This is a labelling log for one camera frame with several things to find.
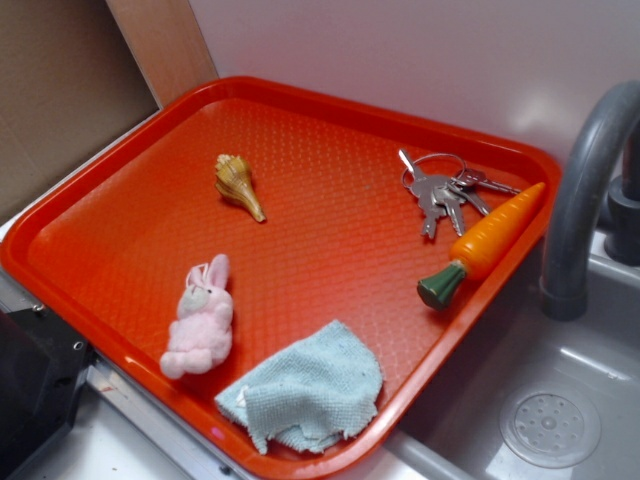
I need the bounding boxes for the brown cardboard panel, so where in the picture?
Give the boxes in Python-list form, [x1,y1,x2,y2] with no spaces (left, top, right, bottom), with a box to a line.
[1,1,217,221]

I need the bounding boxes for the grey curved faucet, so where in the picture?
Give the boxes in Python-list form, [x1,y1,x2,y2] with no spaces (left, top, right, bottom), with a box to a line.
[540,80,639,321]

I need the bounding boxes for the pink plush bunny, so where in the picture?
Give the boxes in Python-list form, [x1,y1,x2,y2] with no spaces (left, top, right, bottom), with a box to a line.
[160,254,234,380]

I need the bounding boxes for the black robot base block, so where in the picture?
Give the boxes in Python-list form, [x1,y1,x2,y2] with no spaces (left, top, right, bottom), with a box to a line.
[1,309,92,479]

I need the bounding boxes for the silver key bunch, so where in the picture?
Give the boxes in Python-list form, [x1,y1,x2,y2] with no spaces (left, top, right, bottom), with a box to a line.
[398,149,520,240]

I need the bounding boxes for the grey plastic sink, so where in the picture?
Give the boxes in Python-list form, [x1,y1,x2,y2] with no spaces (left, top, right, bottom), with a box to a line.
[386,233,639,479]

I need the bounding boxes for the round sink drain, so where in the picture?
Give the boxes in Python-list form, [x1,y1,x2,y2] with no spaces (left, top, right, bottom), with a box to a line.
[499,382,601,469]

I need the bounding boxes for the orange toy carrot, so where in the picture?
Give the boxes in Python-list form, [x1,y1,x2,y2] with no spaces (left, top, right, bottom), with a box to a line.
[417,182,546,311]

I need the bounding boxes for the red plastic tray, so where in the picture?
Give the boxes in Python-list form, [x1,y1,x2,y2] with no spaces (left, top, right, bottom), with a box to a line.
[1,77,560,479]

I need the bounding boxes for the light blue cloth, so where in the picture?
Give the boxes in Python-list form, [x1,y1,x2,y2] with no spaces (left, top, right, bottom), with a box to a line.
[215,320,383,455]

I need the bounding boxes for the tan conch seashell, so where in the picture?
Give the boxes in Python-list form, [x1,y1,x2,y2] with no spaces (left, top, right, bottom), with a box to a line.
[215,154,266,223]

